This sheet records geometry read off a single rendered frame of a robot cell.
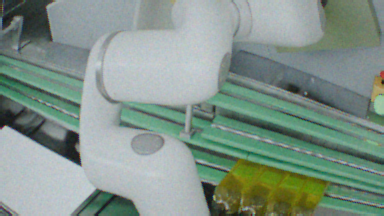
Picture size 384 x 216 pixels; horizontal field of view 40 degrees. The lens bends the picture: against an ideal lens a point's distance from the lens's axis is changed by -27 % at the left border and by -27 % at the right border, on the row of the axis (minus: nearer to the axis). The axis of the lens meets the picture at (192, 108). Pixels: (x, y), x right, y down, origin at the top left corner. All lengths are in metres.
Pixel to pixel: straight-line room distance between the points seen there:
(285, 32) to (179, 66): 0.20
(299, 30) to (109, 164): 0.31
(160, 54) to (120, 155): 0.12
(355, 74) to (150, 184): 0.78
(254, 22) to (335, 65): 0.57
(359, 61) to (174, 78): 0.74
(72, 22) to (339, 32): 0.77
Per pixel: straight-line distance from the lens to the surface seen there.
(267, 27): 0.86
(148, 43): 0.74
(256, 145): 1.31
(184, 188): 0.74
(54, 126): 1.75
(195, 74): 0.71
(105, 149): 0.75
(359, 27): 1.26
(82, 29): 1.67
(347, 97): 1.38
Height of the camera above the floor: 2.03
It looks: 54 degrees down
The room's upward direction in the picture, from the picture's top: 135 degrees counter-clockwise
